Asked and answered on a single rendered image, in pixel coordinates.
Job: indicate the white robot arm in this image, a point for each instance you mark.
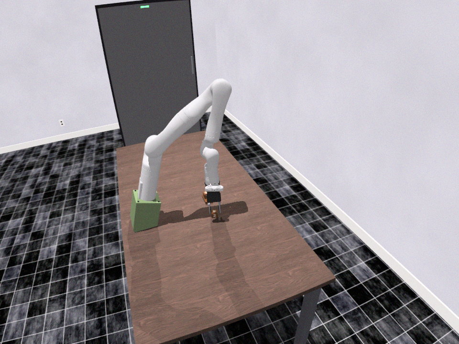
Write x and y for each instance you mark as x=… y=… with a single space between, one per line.
x=217 y=96

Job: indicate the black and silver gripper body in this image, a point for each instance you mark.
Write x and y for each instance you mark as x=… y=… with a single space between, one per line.
x=213 y=189

